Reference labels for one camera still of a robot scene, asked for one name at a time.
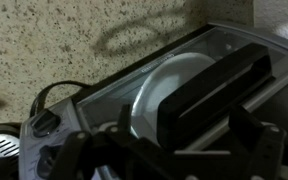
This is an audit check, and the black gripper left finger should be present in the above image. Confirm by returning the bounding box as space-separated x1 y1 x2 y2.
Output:
48 131 131 180

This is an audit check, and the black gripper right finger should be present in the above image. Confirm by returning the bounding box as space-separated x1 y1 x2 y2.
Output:
229 106 286 180

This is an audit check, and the white plate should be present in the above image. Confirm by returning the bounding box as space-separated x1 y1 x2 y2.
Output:
131 52 215 138

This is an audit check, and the silver toaster oven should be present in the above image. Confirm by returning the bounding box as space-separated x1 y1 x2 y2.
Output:
19 23 288 180

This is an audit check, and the black toaster power cord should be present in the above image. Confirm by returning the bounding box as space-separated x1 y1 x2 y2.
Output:
29 79 92 118

